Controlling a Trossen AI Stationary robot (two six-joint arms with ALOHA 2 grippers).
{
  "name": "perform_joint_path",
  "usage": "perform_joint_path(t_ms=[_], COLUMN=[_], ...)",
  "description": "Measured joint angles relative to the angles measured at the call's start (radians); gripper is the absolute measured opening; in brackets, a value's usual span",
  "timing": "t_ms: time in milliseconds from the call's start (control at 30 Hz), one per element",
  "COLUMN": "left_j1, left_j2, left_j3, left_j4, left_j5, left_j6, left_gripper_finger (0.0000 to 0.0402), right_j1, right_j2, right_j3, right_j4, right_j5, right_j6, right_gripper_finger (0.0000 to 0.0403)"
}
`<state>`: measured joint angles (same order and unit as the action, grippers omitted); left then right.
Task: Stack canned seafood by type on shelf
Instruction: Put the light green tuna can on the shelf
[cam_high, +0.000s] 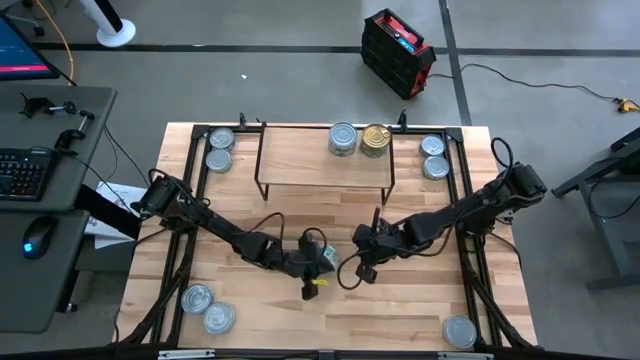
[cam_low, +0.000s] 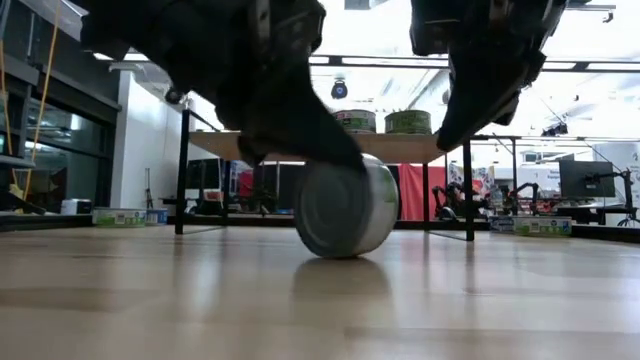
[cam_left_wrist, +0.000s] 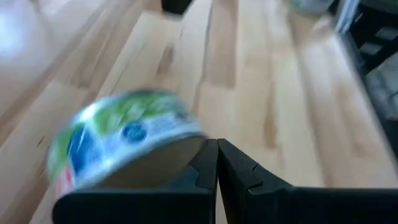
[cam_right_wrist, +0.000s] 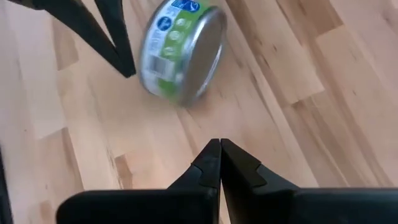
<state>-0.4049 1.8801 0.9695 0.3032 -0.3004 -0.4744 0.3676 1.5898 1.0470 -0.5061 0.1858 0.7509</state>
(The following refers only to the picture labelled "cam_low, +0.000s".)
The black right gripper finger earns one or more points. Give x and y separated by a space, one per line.
511 112
480 95

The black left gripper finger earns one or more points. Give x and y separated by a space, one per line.
251 152
300 120

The white green label seafood can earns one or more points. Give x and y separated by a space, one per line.
120 218
340 215
357 122
542 227

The olive green seafood can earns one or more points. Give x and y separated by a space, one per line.
407 131
407 119

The black background robot arm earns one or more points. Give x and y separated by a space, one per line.
452 197
532 192

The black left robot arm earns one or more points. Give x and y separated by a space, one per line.
125 25

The wooden shelf black metal legs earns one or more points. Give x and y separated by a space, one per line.
400 149

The blue panel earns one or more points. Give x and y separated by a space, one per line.
233 175

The black partition panel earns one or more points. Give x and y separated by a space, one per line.
270 185

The black ceiling spotlight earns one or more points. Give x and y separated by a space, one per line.
555 130

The black display screen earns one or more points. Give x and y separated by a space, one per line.
202 175

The colourful printed poster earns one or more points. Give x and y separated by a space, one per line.
482 175

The overhead LED light bar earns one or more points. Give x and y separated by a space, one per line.
380 61

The black computer monitor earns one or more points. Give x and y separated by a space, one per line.
587 179

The black tripod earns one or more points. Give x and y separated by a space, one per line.
148 197

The red curtain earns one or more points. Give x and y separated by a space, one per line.
412 192

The white box device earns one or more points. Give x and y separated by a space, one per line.
77 206

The black background metal frame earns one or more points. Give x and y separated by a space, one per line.
515 170

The black table edge rail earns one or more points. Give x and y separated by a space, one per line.
260 223

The small black ceiling camera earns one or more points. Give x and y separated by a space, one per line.
608 16

